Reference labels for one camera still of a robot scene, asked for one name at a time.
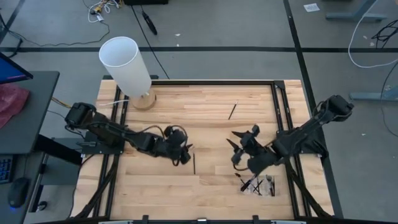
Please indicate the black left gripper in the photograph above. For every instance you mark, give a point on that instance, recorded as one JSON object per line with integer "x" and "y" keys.
{"x": 177, "y": 143}

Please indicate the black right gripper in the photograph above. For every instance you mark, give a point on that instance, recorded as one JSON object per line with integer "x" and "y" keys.
{"x": 248, "y": 143}

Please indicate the angled dark head makeup brush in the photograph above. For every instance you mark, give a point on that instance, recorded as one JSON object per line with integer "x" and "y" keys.
{"x": 237, "y": 175}

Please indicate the large black powder brush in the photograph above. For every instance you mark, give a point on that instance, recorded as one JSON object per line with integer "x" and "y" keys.
{"x": 245, "y": 186}

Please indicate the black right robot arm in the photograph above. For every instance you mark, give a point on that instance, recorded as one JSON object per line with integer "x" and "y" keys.
{"x": 304, "y": 127}

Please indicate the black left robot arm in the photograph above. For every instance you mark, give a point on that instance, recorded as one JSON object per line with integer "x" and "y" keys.
{"x": 112, "y": 130}

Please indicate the clear acrylic organizer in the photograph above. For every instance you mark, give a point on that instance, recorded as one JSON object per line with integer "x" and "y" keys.
{"x": 265, "y": 191}

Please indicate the wooden lamp base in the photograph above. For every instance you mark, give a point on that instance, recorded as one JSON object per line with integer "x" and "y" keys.
{"x": 144, "y": 102}

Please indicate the silver aluminium bar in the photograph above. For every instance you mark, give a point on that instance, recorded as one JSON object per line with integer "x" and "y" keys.
{"x": 289, "y": 222}
{"x": 116, "y": 222}

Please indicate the white cylindrical lamp shade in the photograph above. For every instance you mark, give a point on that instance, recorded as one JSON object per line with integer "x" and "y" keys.
{"x": 124, "y": 65}

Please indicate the black handheld tool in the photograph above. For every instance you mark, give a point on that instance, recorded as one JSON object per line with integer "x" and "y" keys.
{"x": 150, "y": 25}

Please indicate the grey desk foot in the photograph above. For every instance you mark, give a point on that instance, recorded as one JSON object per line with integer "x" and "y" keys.
{"x": 367, "y": 96}
{"x": 348, "y": 17}

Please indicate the white paper label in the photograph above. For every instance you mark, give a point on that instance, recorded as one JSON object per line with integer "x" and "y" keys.
{"x": 311, "y": 7}

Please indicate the black box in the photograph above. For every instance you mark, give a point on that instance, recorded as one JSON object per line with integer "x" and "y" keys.
{"x": 146, "y": 2}

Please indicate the dark grey desk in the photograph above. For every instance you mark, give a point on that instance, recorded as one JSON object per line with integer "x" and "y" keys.
{"x": 34, "y": 124}

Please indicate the black caster wheel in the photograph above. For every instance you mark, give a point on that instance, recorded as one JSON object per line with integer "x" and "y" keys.
{"x": 42, "y": 205}

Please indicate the black computer mouse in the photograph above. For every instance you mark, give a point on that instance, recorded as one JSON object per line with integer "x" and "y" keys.
{"x": 18, "y": 191}

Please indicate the pink cloth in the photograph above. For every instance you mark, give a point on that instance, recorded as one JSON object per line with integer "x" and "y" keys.
{"x": 11, "y": 102}

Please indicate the black keyboard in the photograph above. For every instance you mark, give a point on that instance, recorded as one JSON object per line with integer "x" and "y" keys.
{"x": 4, "y": 169}

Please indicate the computer monitor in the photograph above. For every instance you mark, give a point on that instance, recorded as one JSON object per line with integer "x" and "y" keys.
{"x": 9, "y": 71}

